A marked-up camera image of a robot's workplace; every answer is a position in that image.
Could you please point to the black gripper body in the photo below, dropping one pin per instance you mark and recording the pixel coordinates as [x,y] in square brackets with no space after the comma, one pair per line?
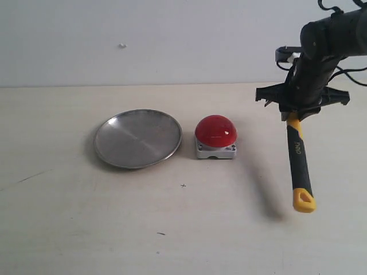
[305,83]

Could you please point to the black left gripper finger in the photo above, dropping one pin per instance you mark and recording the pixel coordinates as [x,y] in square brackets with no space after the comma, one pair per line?
[331,96]

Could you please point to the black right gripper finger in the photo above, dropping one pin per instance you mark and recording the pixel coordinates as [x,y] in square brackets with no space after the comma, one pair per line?
[272,94]

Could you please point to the yellow black claw hammer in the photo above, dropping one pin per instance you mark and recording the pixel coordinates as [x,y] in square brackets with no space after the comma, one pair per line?
[303,199]

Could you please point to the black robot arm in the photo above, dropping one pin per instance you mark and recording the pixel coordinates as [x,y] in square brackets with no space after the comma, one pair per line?
[323,44]

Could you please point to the red dome push button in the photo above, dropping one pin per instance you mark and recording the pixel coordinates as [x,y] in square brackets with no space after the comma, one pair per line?
[215,137]

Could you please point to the round stainless steel plate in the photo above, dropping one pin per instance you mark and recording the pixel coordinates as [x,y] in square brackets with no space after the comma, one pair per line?
[137,139]

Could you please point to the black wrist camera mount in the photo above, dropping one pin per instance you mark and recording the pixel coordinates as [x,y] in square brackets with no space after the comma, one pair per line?
[287,54]

